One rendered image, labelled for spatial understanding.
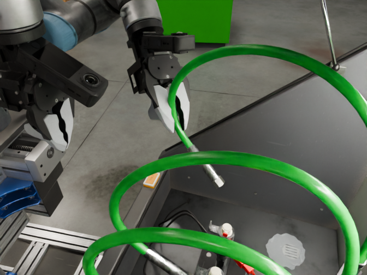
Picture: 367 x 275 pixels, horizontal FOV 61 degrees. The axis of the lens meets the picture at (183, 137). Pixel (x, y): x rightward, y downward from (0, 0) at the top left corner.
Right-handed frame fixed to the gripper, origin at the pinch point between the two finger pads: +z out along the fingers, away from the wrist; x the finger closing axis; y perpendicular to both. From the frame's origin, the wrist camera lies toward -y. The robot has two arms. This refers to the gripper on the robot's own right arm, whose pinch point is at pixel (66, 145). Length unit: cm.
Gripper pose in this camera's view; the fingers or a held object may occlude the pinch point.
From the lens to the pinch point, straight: 55.6
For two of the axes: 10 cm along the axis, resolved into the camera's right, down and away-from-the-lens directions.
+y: -9.5, -2.0, 2.4
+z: 0.0, 7.7, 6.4
